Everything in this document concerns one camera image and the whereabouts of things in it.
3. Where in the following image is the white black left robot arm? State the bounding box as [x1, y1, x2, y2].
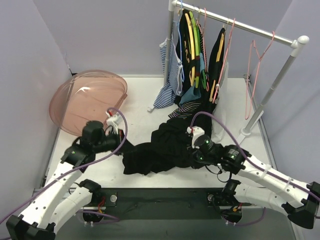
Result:
[4, 121, 128, 240]

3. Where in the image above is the black tank top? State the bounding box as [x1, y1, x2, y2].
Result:
[122, 118, 192, 175]

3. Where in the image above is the yellow hanger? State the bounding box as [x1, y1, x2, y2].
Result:
[185, 13, 196, 86]
[208, 27, 226, 102]

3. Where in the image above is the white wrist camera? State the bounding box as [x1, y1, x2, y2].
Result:
[105, 112, 122, 132]
[186, 126, 205, 149]

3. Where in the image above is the black hanging garment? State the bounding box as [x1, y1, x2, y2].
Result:
[174, 9, 226, 138]

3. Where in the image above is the empty pink wire hanger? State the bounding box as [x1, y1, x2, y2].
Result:
[244, 31, 275, 120]

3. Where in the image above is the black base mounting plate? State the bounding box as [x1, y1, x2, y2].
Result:
[85, 188, 238, 220]

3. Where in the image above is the pink translucent plastic basin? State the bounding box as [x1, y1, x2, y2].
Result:
[49, 69, 128, 136]

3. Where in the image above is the white clothes rack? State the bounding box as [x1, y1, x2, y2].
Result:
[146, 0, 311, 145]

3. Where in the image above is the pink hanger with garment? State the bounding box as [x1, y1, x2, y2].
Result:
[212, 18, 236, 104]

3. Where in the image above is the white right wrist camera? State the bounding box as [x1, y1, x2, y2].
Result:
[186, 126, 205, 149]

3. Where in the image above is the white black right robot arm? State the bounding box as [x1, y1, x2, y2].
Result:
[190, 132, 320, 229]

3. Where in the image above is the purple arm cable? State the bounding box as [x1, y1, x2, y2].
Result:
[0, 107, 129, 225]
[190, 111, 313, 227]

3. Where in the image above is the green hanger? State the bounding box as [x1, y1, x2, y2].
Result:
[189, 11, 207, 90]

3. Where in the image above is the black multicolour striped garment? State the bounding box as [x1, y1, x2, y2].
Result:
[168, 100, 202, 119]

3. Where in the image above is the teal garment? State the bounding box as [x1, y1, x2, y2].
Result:
[178, 85, 201, 106]

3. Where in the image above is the aluminium frame rail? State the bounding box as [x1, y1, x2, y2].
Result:
[31, 187, 288, 210]

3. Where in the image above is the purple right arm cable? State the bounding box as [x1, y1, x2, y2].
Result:
[190, 111, 313, 227]

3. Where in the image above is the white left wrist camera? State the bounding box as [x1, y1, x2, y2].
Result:
[105, 112, 122, 132]

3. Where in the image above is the light blue hanger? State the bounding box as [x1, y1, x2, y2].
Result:
[176, 6, 185, 82]

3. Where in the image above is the blue white striped top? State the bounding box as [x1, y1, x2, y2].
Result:
[153, 21, 184, 109]

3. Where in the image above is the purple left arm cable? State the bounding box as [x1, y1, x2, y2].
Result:
[0, 107, 129, 225]

